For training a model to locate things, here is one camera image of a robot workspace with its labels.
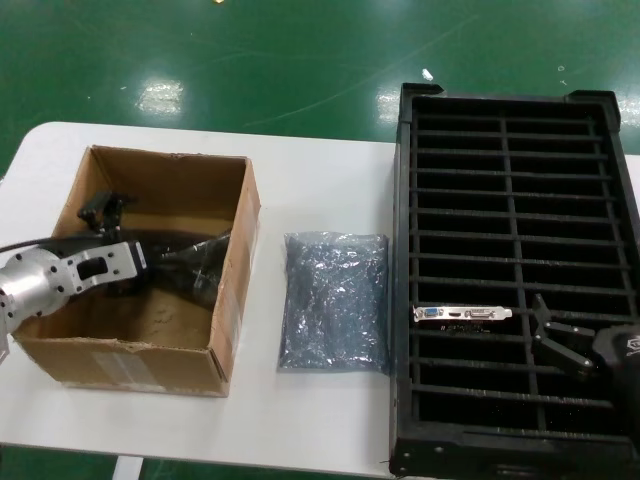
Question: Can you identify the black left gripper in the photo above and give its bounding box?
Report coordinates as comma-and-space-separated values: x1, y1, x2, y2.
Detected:
34, 192, 166, 300

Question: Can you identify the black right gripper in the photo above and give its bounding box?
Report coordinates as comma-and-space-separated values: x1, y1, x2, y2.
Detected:
529, 293, 640, 387

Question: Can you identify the translucent blue antistatic bag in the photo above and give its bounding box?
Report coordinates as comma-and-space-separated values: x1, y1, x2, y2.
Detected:
158, 228, 235, 315
277, 230, 391, 375

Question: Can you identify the open brown cardboard box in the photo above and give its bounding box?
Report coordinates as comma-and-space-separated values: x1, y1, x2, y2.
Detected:
12, 144, 262, 399

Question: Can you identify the black slotted plastic container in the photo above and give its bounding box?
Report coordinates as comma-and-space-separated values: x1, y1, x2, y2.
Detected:
388, 82, 640, 480

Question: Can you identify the white table leg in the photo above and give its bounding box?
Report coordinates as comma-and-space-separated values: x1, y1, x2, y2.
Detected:
114, 457, 144, 480

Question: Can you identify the left wrist camera silver bracket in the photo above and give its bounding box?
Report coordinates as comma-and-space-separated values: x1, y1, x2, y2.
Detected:
53, 239, 150, 296

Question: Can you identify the thin black left camera cable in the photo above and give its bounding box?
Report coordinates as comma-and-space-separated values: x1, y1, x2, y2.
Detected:
0, 237, 54, 252

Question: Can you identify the graphics card with metal bracket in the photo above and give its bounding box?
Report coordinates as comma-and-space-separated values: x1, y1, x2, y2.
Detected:
412, 305, 515, 334

